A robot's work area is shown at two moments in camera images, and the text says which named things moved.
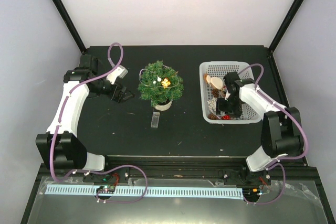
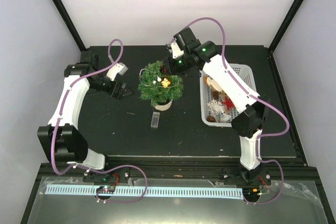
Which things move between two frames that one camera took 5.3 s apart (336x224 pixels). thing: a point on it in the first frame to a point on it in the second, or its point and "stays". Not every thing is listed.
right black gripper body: [231, 106] to [178, 68]
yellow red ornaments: [166, 83] stays
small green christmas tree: [160, 84] stays
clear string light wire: [157, 86] stays
